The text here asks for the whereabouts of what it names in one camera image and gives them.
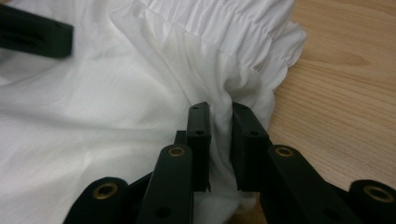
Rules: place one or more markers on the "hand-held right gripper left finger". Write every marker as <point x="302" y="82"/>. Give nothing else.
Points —
<point x="199" y="149"/>

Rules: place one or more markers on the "white gathered skirt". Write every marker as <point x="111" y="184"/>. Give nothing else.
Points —
<point x="109" y="93"/>

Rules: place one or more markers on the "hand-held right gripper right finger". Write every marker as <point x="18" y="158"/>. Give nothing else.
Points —
<point x="250" y="155"/>

